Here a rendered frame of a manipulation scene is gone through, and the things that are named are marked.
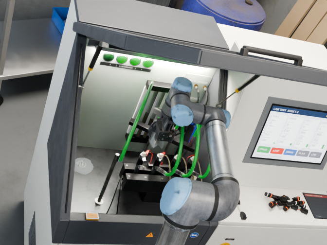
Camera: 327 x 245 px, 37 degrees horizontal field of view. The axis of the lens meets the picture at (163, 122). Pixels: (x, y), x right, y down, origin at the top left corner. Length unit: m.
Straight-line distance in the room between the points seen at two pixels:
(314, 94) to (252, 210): 0.60
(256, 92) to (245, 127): 0.18
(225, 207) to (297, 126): 0.95
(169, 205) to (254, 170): 1.01
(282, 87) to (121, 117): 0.76
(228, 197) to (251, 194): 0.91
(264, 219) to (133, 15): 1.10
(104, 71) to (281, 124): 0.84
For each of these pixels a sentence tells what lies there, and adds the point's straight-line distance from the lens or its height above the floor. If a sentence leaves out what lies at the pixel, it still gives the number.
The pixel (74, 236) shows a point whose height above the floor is 0.84.
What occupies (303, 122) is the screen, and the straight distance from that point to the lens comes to 2.39.
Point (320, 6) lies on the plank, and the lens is 4.52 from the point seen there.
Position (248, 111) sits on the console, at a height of 1.36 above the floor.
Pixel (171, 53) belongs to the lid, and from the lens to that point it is 1.24.
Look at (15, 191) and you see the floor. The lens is 3.30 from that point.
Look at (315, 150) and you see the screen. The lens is 2.52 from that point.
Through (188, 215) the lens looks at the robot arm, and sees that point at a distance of 1.49.
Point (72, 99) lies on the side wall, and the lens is 2.02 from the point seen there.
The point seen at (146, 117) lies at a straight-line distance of 2.35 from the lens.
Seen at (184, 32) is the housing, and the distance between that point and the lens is 2.27.
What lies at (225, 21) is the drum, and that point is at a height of 0.98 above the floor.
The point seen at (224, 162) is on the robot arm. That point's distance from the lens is 1.63.
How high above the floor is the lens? 2.53
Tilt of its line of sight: 37 degrees down
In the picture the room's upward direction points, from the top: 24 degrees clockwise
